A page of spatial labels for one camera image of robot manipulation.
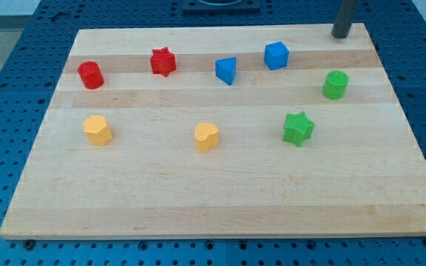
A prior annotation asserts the blue cube block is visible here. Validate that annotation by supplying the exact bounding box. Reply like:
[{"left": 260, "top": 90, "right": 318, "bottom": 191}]
[{"left": 264, "top": 41, "right": 289, "bottom": 70}]

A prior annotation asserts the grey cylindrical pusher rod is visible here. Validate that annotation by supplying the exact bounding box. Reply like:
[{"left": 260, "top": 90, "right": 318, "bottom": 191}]
[{"left": 331, "top": 0, "right": 358, "bottom": 39}]

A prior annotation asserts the red star block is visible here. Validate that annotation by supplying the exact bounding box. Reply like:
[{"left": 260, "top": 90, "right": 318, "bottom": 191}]
[{"left": 150, "top": 47, "right": 177, "bottom": 77}]

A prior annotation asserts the red cylinder block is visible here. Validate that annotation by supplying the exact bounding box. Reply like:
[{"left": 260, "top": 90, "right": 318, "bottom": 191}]
[{"left": 77, "top": 61, "right": 104, "bottom": 89}]

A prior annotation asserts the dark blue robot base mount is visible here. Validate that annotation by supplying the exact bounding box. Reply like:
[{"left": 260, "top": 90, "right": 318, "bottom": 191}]
[{"left": 180, "top": 0, "right": 261, "bottom": 13}]

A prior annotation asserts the wooden board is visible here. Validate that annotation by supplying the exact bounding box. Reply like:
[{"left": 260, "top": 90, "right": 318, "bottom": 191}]
[{"left": 0, "top": 23, "right": 426, "bottom": 240}]

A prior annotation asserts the yellow hexagon block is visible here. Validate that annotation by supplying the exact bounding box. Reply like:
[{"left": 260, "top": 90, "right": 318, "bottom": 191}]
[{"left": 83, "top": 115, "right": 113, "bottom": 146}]

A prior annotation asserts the blue triangle block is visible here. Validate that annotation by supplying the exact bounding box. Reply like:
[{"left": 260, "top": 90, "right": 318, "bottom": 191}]
[{"left": 215, "top": 57, "right": 237, "bottom": 86}]

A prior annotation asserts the yellow heart block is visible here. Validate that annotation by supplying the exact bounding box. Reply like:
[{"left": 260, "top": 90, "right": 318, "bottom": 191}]
[{"left": 194, "top": 122, "right": 220, "bottom": 153}]

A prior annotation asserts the green cylinder block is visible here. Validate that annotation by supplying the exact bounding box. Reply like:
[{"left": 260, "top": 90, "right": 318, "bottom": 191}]
[{"left": 322, "top": 70, "right": 349, "bottom": 100}]

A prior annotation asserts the green star block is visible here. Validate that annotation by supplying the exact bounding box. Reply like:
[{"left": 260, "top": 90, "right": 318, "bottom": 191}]
[{"left": 283, "top": 112, "right": 315, "bottom": 147}]

